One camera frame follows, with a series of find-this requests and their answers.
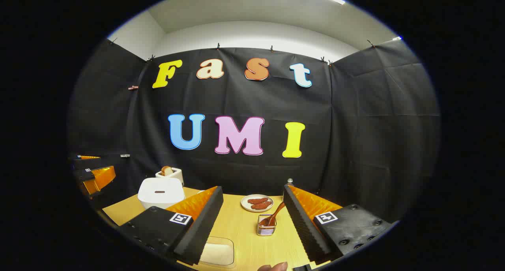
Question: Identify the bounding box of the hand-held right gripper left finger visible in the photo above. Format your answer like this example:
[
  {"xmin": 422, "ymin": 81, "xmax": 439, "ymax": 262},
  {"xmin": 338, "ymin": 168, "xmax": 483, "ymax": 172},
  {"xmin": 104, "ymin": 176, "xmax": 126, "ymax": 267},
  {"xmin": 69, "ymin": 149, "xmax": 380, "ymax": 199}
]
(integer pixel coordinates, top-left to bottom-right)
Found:
[{"xmin": 118, "ymin": 186, "xmax": 224, "ymax": 266}]

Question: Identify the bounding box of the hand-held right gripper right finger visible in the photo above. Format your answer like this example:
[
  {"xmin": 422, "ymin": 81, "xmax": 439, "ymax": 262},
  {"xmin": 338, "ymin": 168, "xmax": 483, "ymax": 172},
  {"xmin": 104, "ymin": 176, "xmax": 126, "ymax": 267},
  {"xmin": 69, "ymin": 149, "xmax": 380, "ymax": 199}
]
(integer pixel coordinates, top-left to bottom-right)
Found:
[{"xmin": 282, "ymin": 184, "xmax": 399, "ymax": 265}]

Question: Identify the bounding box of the white rice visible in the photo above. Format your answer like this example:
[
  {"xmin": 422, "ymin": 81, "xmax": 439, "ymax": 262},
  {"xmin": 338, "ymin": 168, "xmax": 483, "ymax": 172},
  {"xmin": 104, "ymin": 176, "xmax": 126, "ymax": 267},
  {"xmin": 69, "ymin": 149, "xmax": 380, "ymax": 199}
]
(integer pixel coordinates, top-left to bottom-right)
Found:
[{"xmin": 201, "ymin": 241, "xmax": 234, "ymax": 265}]

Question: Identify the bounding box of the wooden spoon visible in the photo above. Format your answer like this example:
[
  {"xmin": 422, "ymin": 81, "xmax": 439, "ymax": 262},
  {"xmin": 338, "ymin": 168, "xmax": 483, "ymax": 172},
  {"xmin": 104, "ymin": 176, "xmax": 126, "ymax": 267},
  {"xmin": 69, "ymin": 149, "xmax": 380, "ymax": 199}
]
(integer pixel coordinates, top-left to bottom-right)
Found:
[{"xmin": 260, "ymin": 202, "xmax": 286, "ymax": 227}]

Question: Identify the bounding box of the white rice cooker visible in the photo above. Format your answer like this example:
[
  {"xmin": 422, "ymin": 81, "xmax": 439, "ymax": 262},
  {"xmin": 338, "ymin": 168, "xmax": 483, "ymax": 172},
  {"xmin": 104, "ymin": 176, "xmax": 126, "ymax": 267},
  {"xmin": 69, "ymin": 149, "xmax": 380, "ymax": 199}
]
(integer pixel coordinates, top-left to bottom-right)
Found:
[{"xmin": 138, "ymin": 178, "xmax": 186, "ymax": 209}]

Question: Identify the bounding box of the clear rice container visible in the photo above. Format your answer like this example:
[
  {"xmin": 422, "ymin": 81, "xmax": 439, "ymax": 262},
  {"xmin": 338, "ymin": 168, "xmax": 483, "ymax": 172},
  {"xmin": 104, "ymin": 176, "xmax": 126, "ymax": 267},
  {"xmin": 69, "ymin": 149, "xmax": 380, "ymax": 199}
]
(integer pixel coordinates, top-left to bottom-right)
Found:
[{"xmin": 198, "ymin": 236, "xmax": 236, "ymax": 268}]

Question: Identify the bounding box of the white round plate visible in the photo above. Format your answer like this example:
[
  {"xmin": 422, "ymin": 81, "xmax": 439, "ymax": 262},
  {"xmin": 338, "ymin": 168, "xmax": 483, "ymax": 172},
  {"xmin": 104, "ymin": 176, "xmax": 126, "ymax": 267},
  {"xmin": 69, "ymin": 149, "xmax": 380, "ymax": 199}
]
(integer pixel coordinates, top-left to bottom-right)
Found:
[{"xmin": 240, "ymin": 194, "xmax": 274, "ymax": 213}]

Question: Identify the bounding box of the white toaster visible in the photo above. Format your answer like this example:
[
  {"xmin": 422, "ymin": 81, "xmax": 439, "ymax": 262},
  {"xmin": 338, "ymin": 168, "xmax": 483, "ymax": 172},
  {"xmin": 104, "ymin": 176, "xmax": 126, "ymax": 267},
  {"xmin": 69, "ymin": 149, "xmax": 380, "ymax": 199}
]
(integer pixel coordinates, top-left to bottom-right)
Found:
[{"xmin": 155, "ymin": 167, "xmax": 185, "ymax": 187}]

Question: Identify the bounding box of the black backdrop cloth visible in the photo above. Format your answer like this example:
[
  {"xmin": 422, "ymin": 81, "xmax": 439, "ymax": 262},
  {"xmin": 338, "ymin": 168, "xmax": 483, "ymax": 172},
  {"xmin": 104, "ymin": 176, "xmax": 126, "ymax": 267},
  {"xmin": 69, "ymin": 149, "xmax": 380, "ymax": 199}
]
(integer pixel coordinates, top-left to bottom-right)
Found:
[{"xmin": 69, "ymin": 38, "xmax": 440, "ymax": 224}]

